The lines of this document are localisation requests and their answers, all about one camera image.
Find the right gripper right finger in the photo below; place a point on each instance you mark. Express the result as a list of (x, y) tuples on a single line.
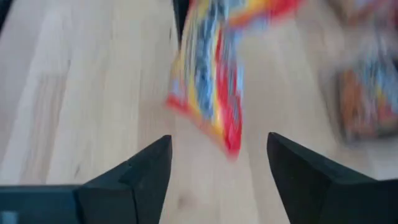
[(311, 193)]

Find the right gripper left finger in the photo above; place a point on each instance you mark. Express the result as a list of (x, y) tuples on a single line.
[(124, 199)]

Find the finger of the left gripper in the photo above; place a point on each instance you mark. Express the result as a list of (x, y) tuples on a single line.
[(180, 15)]

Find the yellow red ramen beef pack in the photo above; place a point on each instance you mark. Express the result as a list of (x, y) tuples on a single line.
[(370, 102), (217, 77)]

